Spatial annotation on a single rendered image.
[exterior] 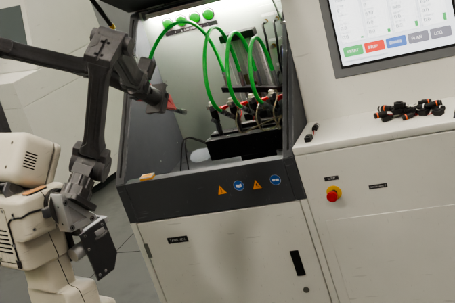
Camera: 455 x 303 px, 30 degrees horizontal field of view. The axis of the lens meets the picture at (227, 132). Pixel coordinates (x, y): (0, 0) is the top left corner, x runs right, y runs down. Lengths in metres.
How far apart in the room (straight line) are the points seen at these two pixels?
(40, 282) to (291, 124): 0.97
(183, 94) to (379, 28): 0.96
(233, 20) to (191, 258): 0.92
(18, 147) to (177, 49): 1.14
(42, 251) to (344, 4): 1.28
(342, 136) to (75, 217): 0.92
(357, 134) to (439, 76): 0.34
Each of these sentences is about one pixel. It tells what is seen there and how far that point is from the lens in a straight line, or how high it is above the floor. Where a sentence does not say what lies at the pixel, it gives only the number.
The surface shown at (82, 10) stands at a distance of 6.07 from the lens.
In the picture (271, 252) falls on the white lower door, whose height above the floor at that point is 0.60.
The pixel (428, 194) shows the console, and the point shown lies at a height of 0.75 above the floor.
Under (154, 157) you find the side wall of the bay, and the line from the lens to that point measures 3.33.
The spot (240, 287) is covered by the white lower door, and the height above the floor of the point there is 0.48.
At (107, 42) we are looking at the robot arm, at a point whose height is 1.57.
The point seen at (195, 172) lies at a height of 0.95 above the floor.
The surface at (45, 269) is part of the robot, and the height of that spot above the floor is 0.99.
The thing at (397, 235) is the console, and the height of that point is 0.61.
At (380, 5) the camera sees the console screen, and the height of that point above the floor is 1.31.
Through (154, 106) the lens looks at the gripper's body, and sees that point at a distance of 2.79.
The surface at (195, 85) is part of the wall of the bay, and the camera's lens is 3.45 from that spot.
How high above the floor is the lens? 1.95
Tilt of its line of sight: 18 degrees down
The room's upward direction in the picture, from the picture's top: 19 degrees counter-clockwise
